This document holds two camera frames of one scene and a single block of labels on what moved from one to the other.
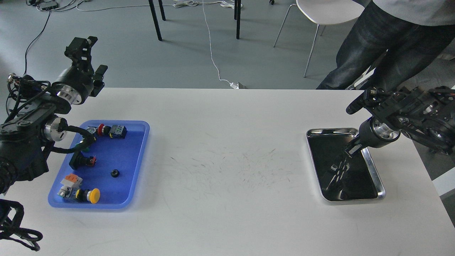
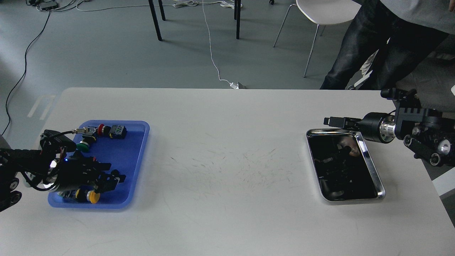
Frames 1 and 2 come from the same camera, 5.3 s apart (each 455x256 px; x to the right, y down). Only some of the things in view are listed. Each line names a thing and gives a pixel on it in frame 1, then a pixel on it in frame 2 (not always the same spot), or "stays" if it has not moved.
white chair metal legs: [325, 12] stays
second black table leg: [237, 6] stays
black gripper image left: [75, 83] to [75, 169]
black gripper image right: [375, 134] to [379, 126]
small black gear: [114, 173] stays
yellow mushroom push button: [93, 195] stays
